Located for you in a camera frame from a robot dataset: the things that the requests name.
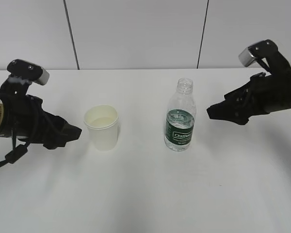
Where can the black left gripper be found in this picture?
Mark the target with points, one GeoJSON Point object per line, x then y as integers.
{"type": "Point", "coordinates": [24, 118]}

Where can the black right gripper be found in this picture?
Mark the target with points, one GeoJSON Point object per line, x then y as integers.
{"type": "Point", "coordinates": [260, 96]}

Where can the white paper cup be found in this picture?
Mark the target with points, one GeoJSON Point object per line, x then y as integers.
{"type": "Point", "coordinates": [102, 123]}

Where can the clear green-label water bottle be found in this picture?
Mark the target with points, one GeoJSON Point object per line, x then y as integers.
{"type": "Point", "coordinates": [180, 116]}

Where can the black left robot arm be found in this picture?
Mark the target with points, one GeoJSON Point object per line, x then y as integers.
{"type": "Point", "coordinates": [0, 116]}

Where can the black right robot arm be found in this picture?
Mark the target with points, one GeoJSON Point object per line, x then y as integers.
{"type": "Point", "coordinates": [262, 95]}

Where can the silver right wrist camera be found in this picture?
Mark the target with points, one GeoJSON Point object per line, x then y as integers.
{"type": "Point", "coordinates": [267, 55]}

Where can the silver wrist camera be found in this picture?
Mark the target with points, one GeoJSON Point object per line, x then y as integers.
{"type": "Point", "coordinates": [267, 55]}
{"type": "Point", "coordinates": [28, 71]}

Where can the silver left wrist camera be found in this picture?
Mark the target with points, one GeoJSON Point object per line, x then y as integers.
{"type": "Point", "coordinates": [28, 71]}

